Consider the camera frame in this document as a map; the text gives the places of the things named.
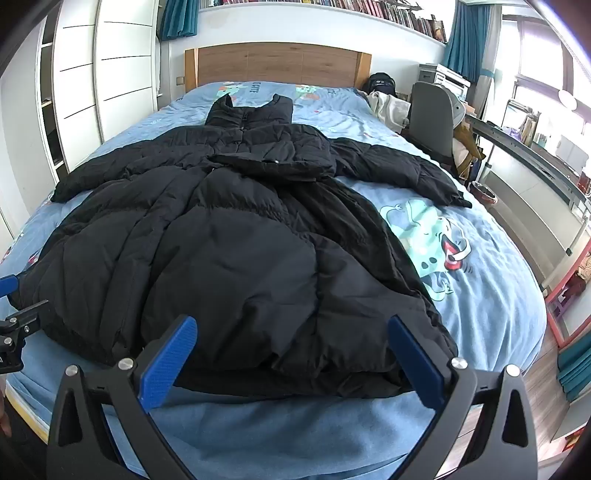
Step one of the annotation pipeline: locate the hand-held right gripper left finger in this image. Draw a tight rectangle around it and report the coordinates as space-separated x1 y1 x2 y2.
46 315 199 480

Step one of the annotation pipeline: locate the black puffer jacket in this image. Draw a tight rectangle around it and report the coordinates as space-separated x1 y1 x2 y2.
9 93 472 400

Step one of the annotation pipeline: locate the beige cloth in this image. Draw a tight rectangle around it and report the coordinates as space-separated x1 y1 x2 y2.
367 91 411 131

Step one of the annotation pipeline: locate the bed with blue cover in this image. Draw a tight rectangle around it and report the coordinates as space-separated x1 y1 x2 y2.
0 80 549 480

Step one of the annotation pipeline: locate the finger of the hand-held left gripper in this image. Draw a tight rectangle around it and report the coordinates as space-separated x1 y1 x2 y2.
0 300 49 374
0 274 22 301

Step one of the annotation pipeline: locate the waste bin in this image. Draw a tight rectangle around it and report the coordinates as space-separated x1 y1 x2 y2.
468 182 497 205

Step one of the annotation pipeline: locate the mustard cloth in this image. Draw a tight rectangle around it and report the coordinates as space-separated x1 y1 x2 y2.
452 124 485 182

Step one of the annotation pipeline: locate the red frame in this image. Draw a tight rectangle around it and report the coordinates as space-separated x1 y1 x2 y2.
545 272 591 349

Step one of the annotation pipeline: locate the white printer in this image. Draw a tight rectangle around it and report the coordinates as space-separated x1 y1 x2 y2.
419 63 471 95

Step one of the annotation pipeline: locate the long teal curtain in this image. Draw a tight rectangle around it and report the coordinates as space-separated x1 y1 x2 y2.
443 0 495 84

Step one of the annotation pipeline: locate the white wardrobe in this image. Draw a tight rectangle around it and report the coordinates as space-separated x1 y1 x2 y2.
39 0 161 185

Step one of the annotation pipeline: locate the short teal curtain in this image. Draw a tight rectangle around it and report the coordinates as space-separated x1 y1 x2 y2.
159 0 199 40

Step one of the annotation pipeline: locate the grey chair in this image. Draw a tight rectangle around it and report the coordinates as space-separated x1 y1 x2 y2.
401 82 465 158

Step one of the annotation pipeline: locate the row of books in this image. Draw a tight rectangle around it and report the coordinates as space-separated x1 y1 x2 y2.
198 0 448 44

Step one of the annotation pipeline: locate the wooden headboard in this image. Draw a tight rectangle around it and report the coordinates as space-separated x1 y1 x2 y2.
185 43 372 90

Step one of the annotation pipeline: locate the grey desk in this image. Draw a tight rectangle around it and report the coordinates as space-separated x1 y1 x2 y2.
464 113 591 259

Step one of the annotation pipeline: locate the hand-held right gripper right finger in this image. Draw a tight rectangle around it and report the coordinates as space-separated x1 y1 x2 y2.
387 314 539 480

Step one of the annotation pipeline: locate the black backpack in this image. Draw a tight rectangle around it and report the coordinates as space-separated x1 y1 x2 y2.
368 72 399 97

